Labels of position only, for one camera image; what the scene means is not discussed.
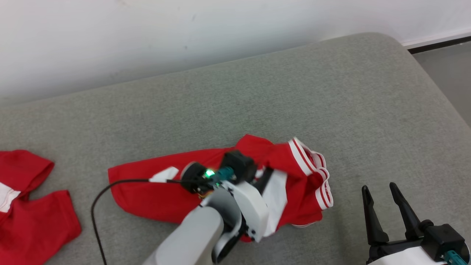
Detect red garment with white panel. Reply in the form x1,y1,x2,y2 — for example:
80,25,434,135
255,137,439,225
0,150,82,265

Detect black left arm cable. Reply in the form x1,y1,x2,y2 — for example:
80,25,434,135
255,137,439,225
91,178,184,265

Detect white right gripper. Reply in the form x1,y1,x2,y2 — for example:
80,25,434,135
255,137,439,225
362,183,448,265

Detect white and black skirting board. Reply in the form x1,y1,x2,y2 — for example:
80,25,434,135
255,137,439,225
402,31,471,54

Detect teal right cable connector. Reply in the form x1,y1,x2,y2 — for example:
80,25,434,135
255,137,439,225
443,250,462,265

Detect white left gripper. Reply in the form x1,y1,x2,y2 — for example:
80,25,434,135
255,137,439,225
228,167,275,244

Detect red Bulls number jersey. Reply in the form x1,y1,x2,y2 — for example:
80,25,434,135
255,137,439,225
108,134,334,243

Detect teal cable connector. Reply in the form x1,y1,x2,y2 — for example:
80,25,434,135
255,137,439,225
215,166,236,181
443,250,462,265

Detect grey fabric sofa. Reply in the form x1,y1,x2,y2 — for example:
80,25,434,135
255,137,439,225
0,32,471,265

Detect teal left cable connector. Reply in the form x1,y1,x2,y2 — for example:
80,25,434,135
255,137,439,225
215,166,236,181

